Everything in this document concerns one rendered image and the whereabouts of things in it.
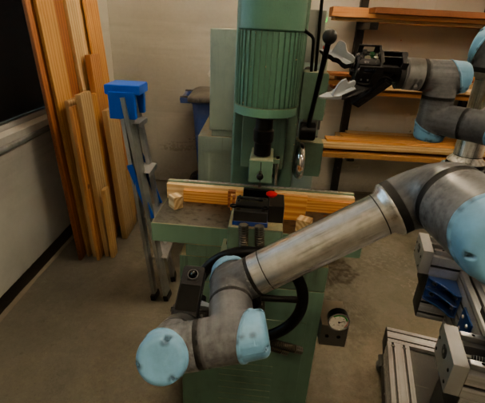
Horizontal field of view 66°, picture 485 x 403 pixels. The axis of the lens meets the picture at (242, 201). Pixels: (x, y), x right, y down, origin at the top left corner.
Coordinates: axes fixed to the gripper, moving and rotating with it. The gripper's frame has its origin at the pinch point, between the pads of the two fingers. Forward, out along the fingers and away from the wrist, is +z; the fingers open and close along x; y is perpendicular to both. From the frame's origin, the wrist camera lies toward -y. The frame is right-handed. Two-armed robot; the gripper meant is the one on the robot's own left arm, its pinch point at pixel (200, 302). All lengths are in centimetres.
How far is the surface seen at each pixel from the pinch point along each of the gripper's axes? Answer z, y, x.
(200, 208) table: 27.1, -23.6, -6.6
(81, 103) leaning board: 108, -81, -91
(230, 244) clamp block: 8.3, -13.8, 5.3
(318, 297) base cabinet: 27.3, 0.1, 31.6
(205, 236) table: 18.5, -15.2, -2.8
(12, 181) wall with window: 101, -34, -119
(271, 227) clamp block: 7.0, -18.9, 15.4
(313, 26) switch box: 28, -85, 25
